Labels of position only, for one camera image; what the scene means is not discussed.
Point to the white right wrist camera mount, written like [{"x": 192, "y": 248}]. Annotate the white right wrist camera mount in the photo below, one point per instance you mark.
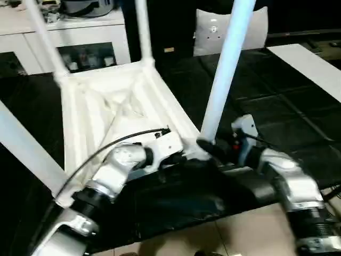
[{"x": 246, "y": 126}]

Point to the white cabinet with glass doors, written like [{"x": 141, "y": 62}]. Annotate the white cabinet with glass doors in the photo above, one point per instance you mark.
[{"x": 80, "y": 34}]

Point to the dark round object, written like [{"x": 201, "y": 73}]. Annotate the dark round object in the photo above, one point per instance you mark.
[{"x": 88, "y": 6}]

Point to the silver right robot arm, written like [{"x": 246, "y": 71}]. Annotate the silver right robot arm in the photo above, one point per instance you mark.
[{"x": 293, "y": 176}]

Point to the white plastic table leg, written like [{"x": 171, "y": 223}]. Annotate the white plastic table leg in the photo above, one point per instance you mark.
[
  {"x": 229, "y": 66},
  {"x": 26, "y": 144},
  {"x": 48, "y": 40},
  {"x": 145, "y": 34}
]

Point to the grey pillow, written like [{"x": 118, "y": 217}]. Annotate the grey pillow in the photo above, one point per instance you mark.
[{"x": 255, "y": 29}]

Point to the white flat board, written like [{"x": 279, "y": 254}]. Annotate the white flat board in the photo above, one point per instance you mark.
[{"x": 306, "y": 64}]

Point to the black padded mat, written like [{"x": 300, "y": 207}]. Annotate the black padded mat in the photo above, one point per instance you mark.
[{"x": 279, "y": 93}]

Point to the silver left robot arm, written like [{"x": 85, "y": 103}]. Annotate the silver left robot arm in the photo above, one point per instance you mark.
[{"x": 114, "y": 170}]

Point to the black cabinet with yellow label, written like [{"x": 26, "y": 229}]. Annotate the black cabinet with yellow label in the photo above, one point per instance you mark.
[{"x": 165, "y": 26}]

